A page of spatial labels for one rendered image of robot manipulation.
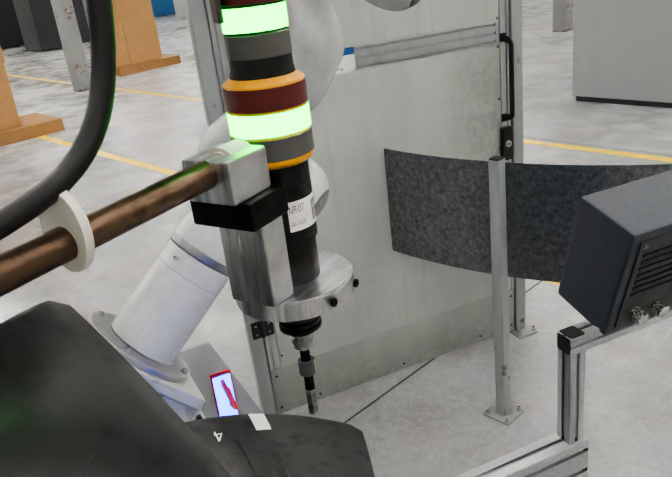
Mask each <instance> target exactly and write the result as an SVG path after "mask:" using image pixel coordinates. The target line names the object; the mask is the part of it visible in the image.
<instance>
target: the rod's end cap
mask: <svg viewBox="0 0 672 477"><path fill-rule="evenodd" d="M248 146H250V144H249V143H248V142H247V141H245V140H243V139H234V140H232V141H230V142H227V143H225V144H223V145H221V146H218V147H216V148H214V149H212V150H211V151H210V152H209V153H213V154H211V155H225V154H230V155H231V154H233V153H235V152H237V151H239V150H242V149H244V148H246V147H248Z"/></svg>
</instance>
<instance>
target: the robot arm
mask: <svg viewBox="0 0 672 477"><path fill-rule="evenodd" d="M285 1H286V8H287V15H288V23H289V25H288V27H289V30H290V37H291V45H292V57H293V63H294V66H295V69H297V70H298V71H300V72H302V73H304V74H305V77H306V85H307V93H308V101H309V108H310V111H311V110H313V109H314V108H315V107H316V106H317V105H318V104H319V103H320V101H321V100H322V98H323V97H324V95H325V94H326V92H327V90H328V88H329V86H330V84H331V82H332V80H333V78H334V76H335V74H336V71H337V69H338V67H339V64H340V62H341V59H342V57H343V53H344V47H345V38H344V32H343V28H342V25H341V23H340V20H339V18H338V15H337V13H336V10H335V8H334V5H333V2H332V0H285ZM365 1H366V2H368V3H370V4H372V5H374V6H376V7H378V8H381V9H384V10H387V11H402V10H406V9H409V8H411V7H413V6H414V5H417V4H418V3H419V1H420V0H365ZM230 141H231V135H230V130H229V124H228V119H227V113H225V114H223V115H222V116H221V117H220V118H218V119H217V120H216V121H215V122H214V123H212V124H211V125H210V126H209V127H208V128H207V129H206V131H205V132H204V134H203V135H202V137H201V139H200V141H199V147H198V153H199V152H201V151H203V150H205V149H208V148H210V147H212V146H214V145H217V144H219V143H227V142H230ZM308 162H309V170H310V177H311V185H312V189H313V196H314V203H315V211H316V217H317V216H318V215H319V214H320V213H321V211H322V209H323V208H324V206H325V204H326V203H327V201H328V200H327V199H328V196H329V181H328V178H327V175H326V173H325V172H324V170H323V169H322V168H321V167H320V166H319V165H318V164H317V163H316V162H315V161H313V160H312V159H311V158H309V159H308ZM228 280H229V276H228V271H227V266H226V261H225V255H224V250H223V245H222V240H221V234H220V229H219V227H212V226H205V225H197V224H195V223H194V219H193V214H192V211H190V212H189V213H188V214H187V215H186V216H185V217H184V218H183V220H182V221H181V222H180V224H179V225H178V226H177V228H176V229H175V231H174V232H173V234H172V235H171V237H170V238H169V240H168V241H167V242H166V244H165V245H164V247H163V248H162V250H161V251H160V253H159V254H158V256H157V257H156V259H155V260H154V262H153V263H152V265H151V266H150V267H149V269H148V270H147V272H146V273H145V275H144V276H143V278H142V279H141V281H140V282H139V284H138V285H137V287H136V288H135V289H134V291H133V292H132V294H131V295H130V297H129V298H128V300H127V301H126V303H125V304H124V306H123V307H122V309H121V310H120V311H119V313H118V314H117V316H116V315H114V314H110V313H106V312H103V311H101V310H100V311H99V312H94V313H92V314H91V315H90V317H89V318H88V322H89V323H90V324H91V325H92V326H93V327H94V328H95V329H96V330H97V331H98V332H99V333H100V334H101V335H102V336H103V337H104V338H105V339H106V340H107V341H108V342H109V343H110V344H111V345H112V346H113V347H114V348H115V349H116V350H117V351H118V352H119V353H120V354H121V355H122V356H123V357H124V358H125V359H126V360H127V361H128V362H129V363H130V364H131V365H133V366H135V367H136V368H138V369H140V370H142V371H144V372H146V373H148V374H150V375H152V376H155V377H157V378H160V379H163V380H166V381H171V382H184V381H185V380H186V379H187V378H188V376H189V374H190V370H189V367H188V365H187V364H186V362H185V361H184V360H183V359H182V357H181V356H180V355H179V352H180V351H181V349H182V348H183V346H184V345H185V343H186V342H187V341H188V339H189V338H190V336H191V335H192V333H193V332H194V330H195V329H196V327H197V326H198V324H199V323H200V321H201V320H202V318H203V317H204V315H205V314H206V312H207V311H208V310H209V308H210V307H211V305H212V304H213V302H214V301H215V299H216V298H217V296H218V295H219V293H220V292H221V290H222V289H223V287H224V286H225V284H226V283H227V281H228Z"/></svg>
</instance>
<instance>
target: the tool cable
mask: <svg viewBox="0 0 672 477"><path fill-rule="evenodd" d="M86 5H87V13H88V23H89V36H90V56H91V73H90V89H89V96H88V103H87V107H86V111H85V115H84V119H83V122H82V124H81V127H80V130H79V132H78V135H77V136H76V138H75V140H74V142H73V144H72V146H71V148H70V149H69V150H68V152H67V153H66V155H65V156H64V157H63V159H62V160H61V161H60V162H59V163H58V164H57V166H56V167H55V168H54V169H53V170H52V171H51V172H50V173H49V174H48V175H46V176H45V177H44V178H43V179H42V180H41V181H39V182H38V183H37V184H36V185H35V186H33V187H32V188H30V189H29V190H28V191H26V192H25V193H23V194H22V195H21V196H19V197H18V198H16V199H15V200H13V201H12V202H10V203H8V204H7V205H5V206H3V207H2V208H0V240H2V239H4V238H5V237H7V236H9V235H11V234H12V233H14V232H15V231H17V230H18V229H20V228H21V227H23V226H24V225H26V224H27V223H29V222H30V221H32V220H33V219H35V218H36V217H38V216H39V221H40V225H41V229H42V232H43V233H45V232H47V231H49V230H51V229H53V228H56V227H63V228H65V229H67V230H68V231H69V232H70V233H71V234H72V236H73V237H74V239H75V241H76V244H77V247H78V255H77V257H76V258H75V259H74V260H72V261H70V262H68V263H66V264H64V265H62V266H64V267H65V268H66V269H67V270H69V271H71V272H80V271H82V270H84V269H86V268H88V267H89V266H90V265H91V264H92V262H93V259H94V256H95V243H94V238H93V232H92V229H91V226H90V224H89V221H88V218H87V216H86V214H85V212H84V210H83V209H82V207H81V205H80V204H79V203H78V201H77V200H76V199H75V197H74V196H73V195H72V194H70V193H69V192H68V191H69V190H70V189H72V187H73V186H74V185H75V184H76V183H77V182H78V181H79V180H80V178H81V177H82V176H83V175H84V174H85V172H86V171H87V169H88V168H89V166H90V165H91V163H92V162H93V160H94V159H95V157H96V155H97V153H98V151H99V149H100V147H101V145H102V143H103V140H104V137H105V135H106V132H107V129H108V126H109V122H110V118H111V114H112V110H113V104H114V97H115V89H116V39H115V25H114V14H113V4H112V0H86Z"/></svg>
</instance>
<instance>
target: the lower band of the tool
mask: <svg viewBox="0 0 672 477"><path fill-rule="evenodd" d="M304 78H305V74H304V73H302V72H300V71H298V70H297V69H296V70H295V71H294V72H292V73H290V74H287V75H283V76H279V77H274V78H268V79H261V80H251V81H234V80H230V79H228V80H227V81H226V82H225V83H224V84H223V85H222V87H223V89H225V90H229V91H252V90H261V89H269V88H275V87H280V86H285V85H289V84H292V83H295V82H298V81H301V80H302V79H304ZM307 103H308V100H307V101H306V102H305V103H303V104H301V105H299V106H296V107H292V108H289V109H285V110H280V111H275V112H268V113H259V114H234V113H230V112H227V113H228V114H229V115H232V116H238V117H254V116H265V115H272V114H278V113H283V112H287V111H291V110H295V109H298V108H300V107H302V106H304V105H306V104H307ZM310 127H311V125H310V126H309V127H307V128H306V129H304V130H302V131H299V132H296V133H293V134H289V135H285V136H280V137H274V138H266V139H243V140H245V141H247V142H261V141H271V140H278V139H283V138H287V137H291V136H295V135H298V134H301V133H303V132H305V131H307V130H308V129H310ZM313 153H314V149H313V150H312V151H311V152H309V153H307V154H305V155H303V156H301V157H298V158H294V159H291V160H286V161H281V162H275V163H268V169H269V170H273V169H280V168H285V167H290V166H293V165H297V164H299V163H302V162H304V161H306V160H307V159H309V158H310V157H311V155H312V154H313Z"/></svg>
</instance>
